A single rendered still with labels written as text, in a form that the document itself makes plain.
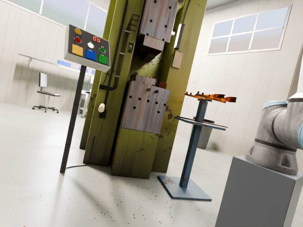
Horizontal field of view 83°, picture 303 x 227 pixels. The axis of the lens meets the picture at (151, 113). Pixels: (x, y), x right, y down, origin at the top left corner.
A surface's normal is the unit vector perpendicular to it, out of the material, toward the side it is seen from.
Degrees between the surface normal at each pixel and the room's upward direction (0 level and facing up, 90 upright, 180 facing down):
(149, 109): 90
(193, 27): 90
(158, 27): 90
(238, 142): 90
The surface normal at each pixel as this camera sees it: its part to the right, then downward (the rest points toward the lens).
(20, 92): 0.63, 0.18
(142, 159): 0.25, 0.11
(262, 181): -0.75, -0.14
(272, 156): -0.43, -0.40
